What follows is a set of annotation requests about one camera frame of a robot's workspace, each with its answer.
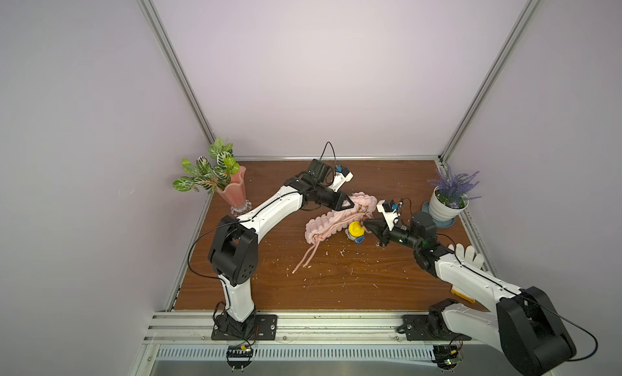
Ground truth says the aluminium front rail frame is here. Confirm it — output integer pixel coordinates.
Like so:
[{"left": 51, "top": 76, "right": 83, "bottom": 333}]
[{"left": 130, "top": 311, "right": 517, "bottom": 375}]

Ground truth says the connector board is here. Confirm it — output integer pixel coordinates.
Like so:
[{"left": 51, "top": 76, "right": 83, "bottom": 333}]
[
  {"left": 225, "top": 345, "right": 254, "bottom": 372},
  {"left": 432, "top": 345, "right": 463, "bottom": 371}
]

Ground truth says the white glove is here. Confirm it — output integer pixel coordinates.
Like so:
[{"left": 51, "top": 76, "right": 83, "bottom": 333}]
[{"left": 449, "top": 243, "right": 485, "bottom": 270}]

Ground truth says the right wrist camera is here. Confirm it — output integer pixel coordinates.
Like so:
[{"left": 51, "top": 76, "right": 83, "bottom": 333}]
[{"left": 377, "top": 199, "right": 403, "bottom": 230}]

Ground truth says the pink quilted drawstring bag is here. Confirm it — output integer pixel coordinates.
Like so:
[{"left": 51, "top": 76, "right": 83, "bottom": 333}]
[{"left": 292, "top": 192, "right": 378, "bottom": 274}]

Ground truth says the right connector board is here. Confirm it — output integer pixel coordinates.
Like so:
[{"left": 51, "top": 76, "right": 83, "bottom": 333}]
[{"left": 432, "top": 345, "right": 463, "bottom": 371}]

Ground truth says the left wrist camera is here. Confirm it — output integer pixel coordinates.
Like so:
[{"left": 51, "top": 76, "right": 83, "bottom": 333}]
[{"left": 329, "top": 165, "right": 353, "bottom": 191}]

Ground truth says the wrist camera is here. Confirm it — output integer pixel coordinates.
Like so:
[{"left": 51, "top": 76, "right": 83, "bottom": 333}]
[
  {"left": 377, "top": 199, "right": 403, "bottom": 230},
  {"left": 329, "top": 165, "right": 353, "bottom": 191}
]

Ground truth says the white flower pot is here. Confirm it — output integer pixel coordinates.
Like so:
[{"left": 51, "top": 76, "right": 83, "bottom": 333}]
[{"left": 429, "top": 188, "right": 469, "bottom": 221}]

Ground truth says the grey-blue pot saucer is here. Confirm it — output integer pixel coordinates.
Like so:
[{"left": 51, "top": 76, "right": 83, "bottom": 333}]
[{"left": 421, "top": 201, "right": 456, "bottom": 230}]

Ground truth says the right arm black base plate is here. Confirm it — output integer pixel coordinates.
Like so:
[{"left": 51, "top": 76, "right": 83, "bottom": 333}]
[{"left": 396, "top": 314, "right": 471, "bottom": 341}]

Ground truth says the left connector board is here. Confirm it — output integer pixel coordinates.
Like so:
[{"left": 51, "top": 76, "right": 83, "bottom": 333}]
[{"left": 225, "top": 345, "right": 254, "bottom": 372}]

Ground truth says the yellow block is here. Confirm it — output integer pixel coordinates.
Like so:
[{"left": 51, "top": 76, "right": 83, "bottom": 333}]
[{"left": 451, "top": 287, "right": 476, "bottom": 304}]

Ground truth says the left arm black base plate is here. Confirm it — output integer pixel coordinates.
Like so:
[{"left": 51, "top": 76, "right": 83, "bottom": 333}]
[{"left": 212, "top": 313, "right": 278, "bottom": 343}]

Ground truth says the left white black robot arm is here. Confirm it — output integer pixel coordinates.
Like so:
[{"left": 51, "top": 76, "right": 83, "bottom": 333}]
[{"left": 209, "top": 159, "right": 354, "bottom": 330}]

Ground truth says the yellow-hat doll keychain decoration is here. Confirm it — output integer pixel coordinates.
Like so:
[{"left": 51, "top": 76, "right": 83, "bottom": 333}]
[{"left": 345, "top": 221, "right": 366, "bottom": 245}]

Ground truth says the purple lavender artificial plant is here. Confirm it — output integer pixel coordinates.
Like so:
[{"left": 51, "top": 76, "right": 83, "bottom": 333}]
[{"left": 428, "top": 166, "right": 479, "bottom": 209}]

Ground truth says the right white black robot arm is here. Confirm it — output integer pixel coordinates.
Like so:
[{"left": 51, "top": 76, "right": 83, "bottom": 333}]
[{"left": 364, "top": 212, "right": 581, "bottom": 375}]

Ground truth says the green leafy artificial plant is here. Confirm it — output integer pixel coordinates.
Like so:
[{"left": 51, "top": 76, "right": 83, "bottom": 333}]
[{"left": 173, "top": 137, "right": 241, "bottom": 192}]

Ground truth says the pink vase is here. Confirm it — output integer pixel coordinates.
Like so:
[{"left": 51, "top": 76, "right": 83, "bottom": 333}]
[{"left": 216, "top": 165, "right": 252, "bottom": 217}]

